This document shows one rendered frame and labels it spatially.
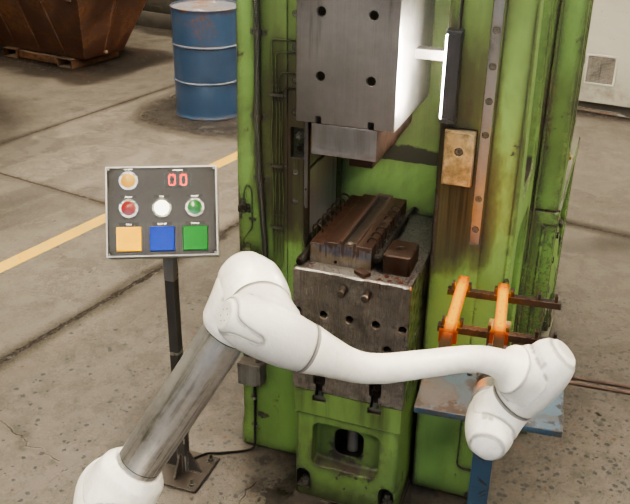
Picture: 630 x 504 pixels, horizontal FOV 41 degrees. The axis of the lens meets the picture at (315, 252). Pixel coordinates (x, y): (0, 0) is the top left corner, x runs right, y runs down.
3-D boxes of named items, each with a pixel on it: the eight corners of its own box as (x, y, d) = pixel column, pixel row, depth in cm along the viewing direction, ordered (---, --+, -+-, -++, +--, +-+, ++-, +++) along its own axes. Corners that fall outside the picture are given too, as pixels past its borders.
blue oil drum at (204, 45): (216, 125, 689) (212, 14, 651) (160, 113, 717) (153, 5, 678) (258, 108, 735) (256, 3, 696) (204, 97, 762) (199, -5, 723)
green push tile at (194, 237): (208, 249, 260) (207, 224, 260) (183, 250, 260) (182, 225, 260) (208, 249, 262) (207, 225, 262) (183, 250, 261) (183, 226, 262)
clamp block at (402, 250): (408, 278, 259) (410, 258, 256) (381, 273, 261) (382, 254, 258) (418, 261, 269) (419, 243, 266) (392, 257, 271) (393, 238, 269)
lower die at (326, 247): (370, 271, 262) (371, 246, 259) (309, 260, 268) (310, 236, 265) (405, 220, 298) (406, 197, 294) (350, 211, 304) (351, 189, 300)
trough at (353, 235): (356, 248, 261) (356, 243, 260) (339, 245, 262) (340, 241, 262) (392, 199, 296) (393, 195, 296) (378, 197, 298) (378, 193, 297)
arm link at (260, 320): (328, 334, 158) (312, 299, 170) (243, 299, 151) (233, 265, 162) (292, 389, 161) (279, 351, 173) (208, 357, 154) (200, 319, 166)
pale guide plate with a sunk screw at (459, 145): (470, 188, 253) (475, 133, 245) (440, 183, 255) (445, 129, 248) (471, 185, 255) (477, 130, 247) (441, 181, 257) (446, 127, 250)
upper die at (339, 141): (375, 162, 247) (377, 130, 243) (311, 153, 253) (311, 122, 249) (411, 122, 282) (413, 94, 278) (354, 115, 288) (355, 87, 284)
